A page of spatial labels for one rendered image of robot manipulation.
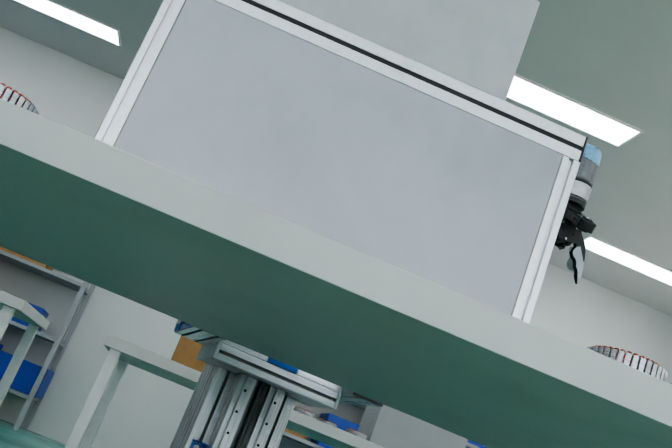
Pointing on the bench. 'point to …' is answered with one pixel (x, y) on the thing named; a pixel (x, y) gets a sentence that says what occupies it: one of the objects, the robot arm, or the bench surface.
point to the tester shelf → (379, 59)
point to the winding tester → (409, 6)
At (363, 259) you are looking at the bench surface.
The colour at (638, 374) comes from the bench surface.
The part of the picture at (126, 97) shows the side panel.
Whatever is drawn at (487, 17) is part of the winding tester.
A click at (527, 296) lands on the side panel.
